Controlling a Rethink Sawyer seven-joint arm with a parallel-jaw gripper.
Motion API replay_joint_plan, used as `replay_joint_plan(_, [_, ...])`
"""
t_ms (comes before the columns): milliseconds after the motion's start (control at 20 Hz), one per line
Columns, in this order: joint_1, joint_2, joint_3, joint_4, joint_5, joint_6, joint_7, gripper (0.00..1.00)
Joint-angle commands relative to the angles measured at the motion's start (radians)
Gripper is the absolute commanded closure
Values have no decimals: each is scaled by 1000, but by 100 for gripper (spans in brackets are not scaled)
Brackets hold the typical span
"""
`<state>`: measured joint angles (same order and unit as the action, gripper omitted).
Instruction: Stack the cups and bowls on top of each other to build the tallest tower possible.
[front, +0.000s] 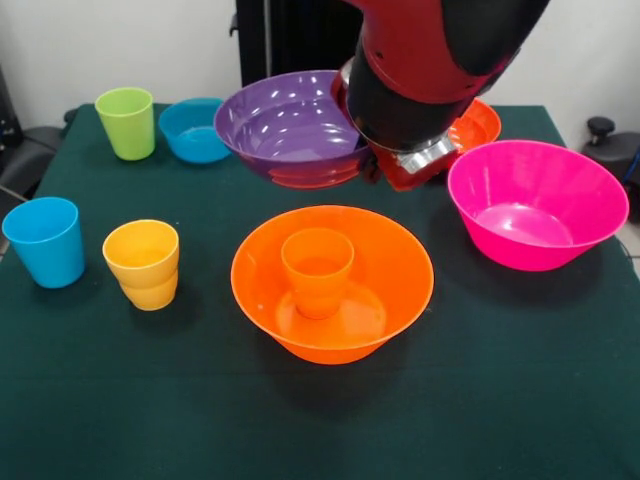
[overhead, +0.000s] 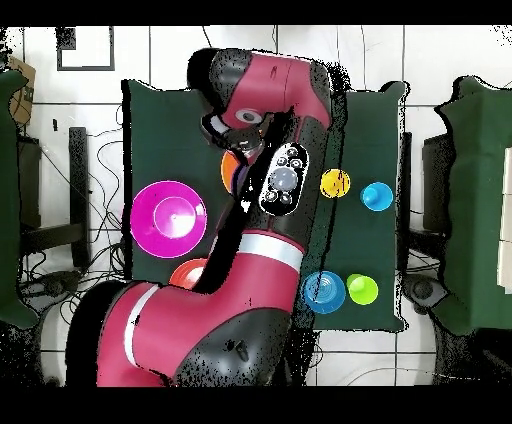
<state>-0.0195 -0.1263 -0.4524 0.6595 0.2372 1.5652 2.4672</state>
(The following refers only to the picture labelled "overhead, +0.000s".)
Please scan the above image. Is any large orange plastic bowl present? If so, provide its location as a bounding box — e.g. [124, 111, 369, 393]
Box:
[220, 150, 241, 194]

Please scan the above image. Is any yellow plastic cup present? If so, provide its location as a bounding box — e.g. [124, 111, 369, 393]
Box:
[319, 168, 352, 199]

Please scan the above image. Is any large pink plastic bowl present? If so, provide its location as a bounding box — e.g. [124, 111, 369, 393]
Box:
[129, 180, 208, 260]

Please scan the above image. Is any red-orange plastic bowl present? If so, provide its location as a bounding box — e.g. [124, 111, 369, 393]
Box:
[168, 258, 209, 291]

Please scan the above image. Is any blue plastic bowl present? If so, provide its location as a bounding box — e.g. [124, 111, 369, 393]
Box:
[301, 270, 347, 315]

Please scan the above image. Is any dark green table cloth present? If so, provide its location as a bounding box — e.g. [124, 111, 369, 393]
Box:
[121, 79, 407, 333]

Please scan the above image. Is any blue plastic cup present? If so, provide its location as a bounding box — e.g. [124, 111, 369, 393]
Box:
[359, 181, 394, 212]

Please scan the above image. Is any lime green plastic cup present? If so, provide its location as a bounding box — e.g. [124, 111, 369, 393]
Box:
[346, 273, 380, 306]

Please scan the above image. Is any green covered side table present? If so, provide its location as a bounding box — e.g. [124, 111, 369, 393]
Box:
[433, 75, 512, 337]
[0, 69, 41, 327]

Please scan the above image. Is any cardboard box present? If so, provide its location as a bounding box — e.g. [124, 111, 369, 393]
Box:
[7, 57, 37, 125]

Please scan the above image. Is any tangle of floor cables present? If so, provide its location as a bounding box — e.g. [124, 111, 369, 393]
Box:
[19, 103, 129, 387]

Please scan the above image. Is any black metal frame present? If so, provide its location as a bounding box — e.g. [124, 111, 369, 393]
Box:
[399, 131, 453, 249]
[17, 126, 90, 269]

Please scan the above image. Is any black square floor frame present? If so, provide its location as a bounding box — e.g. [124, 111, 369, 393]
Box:
[56, 25, 116, 72]

